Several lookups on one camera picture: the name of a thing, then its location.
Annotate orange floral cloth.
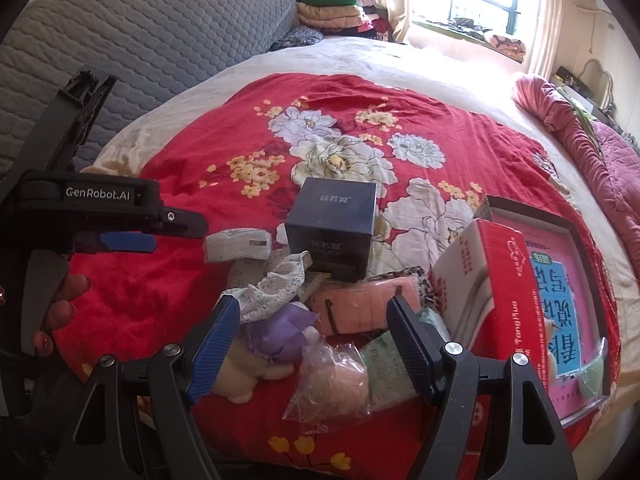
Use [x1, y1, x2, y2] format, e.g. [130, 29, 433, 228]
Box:
[485, 34, 527, 61]

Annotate cream bed sheet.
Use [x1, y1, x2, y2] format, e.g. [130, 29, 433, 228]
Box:
[85, 35, 640, 361]

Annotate dark patterned cloth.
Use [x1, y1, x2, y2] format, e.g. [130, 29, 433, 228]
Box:
[270, 27, 325, 52]

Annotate stack of folded clothes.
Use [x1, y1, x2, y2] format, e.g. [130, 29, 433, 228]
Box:
[295, 0, 391, 41]

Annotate red cardboard carton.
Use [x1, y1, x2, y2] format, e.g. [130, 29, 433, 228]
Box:
[430, 218, 557, 413]

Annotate pink quilt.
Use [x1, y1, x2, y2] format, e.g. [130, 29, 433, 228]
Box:
[511, 72, 640, 281]

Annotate red floral blanket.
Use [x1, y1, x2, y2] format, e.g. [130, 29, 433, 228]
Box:
[52, 72, 621, 480]

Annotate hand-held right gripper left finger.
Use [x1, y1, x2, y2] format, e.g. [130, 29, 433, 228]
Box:
[52, 294, 242, 480]

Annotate pink folded towel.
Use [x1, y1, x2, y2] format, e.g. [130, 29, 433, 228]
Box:
[307, 280, 423, 337]

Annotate leopard print cloth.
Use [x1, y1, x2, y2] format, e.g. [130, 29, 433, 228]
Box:
[365, 266, 436, 311]

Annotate grey quilted headboard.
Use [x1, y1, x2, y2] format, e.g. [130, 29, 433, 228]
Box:
[0, 0, 298, 181]

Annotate person's left hand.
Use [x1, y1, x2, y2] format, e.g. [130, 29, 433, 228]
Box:
[31, 274, 92, 358]

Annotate clear bag with pink puff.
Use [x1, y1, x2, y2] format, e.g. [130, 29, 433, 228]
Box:
[281, 344, 373, 422]

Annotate dark crumpled clothes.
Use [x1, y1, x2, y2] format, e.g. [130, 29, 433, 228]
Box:
[430, 17, 501, 41]

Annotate metal chair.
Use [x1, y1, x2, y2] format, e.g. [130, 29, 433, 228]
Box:
[580, 57, 618, 111]

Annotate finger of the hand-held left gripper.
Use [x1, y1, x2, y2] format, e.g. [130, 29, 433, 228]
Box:
[147, 207, 209, 239]
[70, 230, 157, 256]

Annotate cream plush bear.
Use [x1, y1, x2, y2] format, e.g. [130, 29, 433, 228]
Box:
[210, 342, 297, 405]

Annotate purple fabric piece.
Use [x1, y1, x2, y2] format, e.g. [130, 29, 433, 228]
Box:
[244, 302, 321, 365]

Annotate shallow box with pink print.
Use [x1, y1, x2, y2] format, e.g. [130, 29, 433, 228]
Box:
[480, 194, 613, 428]

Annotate green cloth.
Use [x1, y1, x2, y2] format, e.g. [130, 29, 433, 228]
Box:
[555, 85, 601, 126]

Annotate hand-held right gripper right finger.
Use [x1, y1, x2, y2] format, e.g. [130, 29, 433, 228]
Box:
[385, 294, 581, 480]

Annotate white floral cloth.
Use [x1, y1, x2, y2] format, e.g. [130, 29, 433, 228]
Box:
[215, 251, 313, 326]

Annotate green tissue packet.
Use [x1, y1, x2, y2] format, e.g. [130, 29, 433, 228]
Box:
[359, 307, 453, 413]

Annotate dark blue square box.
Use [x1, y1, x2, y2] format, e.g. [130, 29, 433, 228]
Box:
[284, 177, 378, 283]

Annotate white printed packet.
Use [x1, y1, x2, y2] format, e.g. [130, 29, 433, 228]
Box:
[204, 229, 272, 264]

